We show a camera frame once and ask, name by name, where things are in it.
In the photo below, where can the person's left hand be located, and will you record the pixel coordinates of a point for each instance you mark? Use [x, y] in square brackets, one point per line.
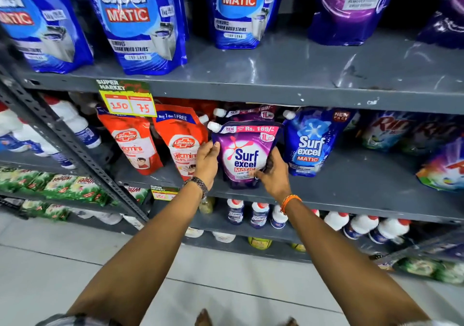
[205, 164]

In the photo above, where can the person's right hand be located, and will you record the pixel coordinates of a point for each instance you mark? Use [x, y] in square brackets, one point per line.
[279, 179]

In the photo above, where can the person's right thumb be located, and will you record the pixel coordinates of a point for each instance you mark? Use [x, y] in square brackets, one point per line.
[261, 174]

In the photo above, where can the person's left thumb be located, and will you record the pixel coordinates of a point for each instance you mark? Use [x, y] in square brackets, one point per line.
[214, 149]

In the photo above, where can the small purple detergent pouch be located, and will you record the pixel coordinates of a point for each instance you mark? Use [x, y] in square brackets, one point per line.
[250, 114]
[246, 155]

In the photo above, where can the person's left forearm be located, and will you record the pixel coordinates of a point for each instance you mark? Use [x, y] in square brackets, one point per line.
[141, 249]

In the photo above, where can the person's right forearm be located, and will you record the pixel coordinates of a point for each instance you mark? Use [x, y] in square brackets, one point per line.
[348, 267]

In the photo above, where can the red handwash refill pouch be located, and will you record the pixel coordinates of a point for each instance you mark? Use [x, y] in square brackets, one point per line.
[181, 137]
[134, 144]

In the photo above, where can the silver metal wristwatch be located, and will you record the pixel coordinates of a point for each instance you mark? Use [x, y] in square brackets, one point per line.
[198, 184]

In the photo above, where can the clear yellowish liquid bottle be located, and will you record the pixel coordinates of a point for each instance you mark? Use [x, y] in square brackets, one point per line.
[206, 206]

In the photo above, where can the small blue detergent pouch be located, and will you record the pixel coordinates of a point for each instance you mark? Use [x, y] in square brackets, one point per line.
[311, 144]

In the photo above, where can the small yellow price tag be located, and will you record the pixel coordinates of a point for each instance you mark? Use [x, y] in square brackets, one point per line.
[164, 193]

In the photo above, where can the yellow labelled bottle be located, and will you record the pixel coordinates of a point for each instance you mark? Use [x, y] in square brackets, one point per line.
[260, 243]

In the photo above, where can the yellow and green price tag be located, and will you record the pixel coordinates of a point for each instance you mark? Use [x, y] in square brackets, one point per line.
[127, 99]

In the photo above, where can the row of white red-capped bottles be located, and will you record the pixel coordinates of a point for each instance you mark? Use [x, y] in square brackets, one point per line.
[359, 224]

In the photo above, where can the grey metal shelving unit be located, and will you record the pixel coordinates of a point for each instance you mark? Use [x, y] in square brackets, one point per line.
[290, 68]
[90, 170]

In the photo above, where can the pale blue detergent pouch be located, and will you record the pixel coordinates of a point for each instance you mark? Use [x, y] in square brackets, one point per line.
[435, 133]
[384, 130]

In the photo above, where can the white cleaner bottle blue label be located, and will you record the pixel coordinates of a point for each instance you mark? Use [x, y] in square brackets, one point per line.
[47, 148]
[14, 130]
[78, 126]

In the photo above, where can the large blue detergent pouch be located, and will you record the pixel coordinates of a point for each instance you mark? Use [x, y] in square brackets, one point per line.
[137, 25]
[241, 10]
[40, 25]

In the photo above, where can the person's right foot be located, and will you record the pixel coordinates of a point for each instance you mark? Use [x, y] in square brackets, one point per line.
[292, 322]

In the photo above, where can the person's foot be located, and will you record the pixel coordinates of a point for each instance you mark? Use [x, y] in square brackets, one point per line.
[203, 318]
[292, 322]

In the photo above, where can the person's left foot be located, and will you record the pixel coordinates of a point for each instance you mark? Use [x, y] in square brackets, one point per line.
[203, 318]

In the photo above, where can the row of green soap packets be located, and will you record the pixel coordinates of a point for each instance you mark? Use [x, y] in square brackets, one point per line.
[58, 186]

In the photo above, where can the multicoloured detergent pouch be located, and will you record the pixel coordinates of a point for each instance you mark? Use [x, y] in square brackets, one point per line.
[446, 170]

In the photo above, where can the large purple detergent pouch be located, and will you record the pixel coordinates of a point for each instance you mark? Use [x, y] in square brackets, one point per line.
[351, 7]
[446, 21]

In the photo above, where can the pile of green detergent packets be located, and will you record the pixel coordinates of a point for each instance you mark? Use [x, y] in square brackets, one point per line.
[431, 269]

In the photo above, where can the person's checked shirt sleeve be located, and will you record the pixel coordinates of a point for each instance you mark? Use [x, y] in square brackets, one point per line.
[79, 319]

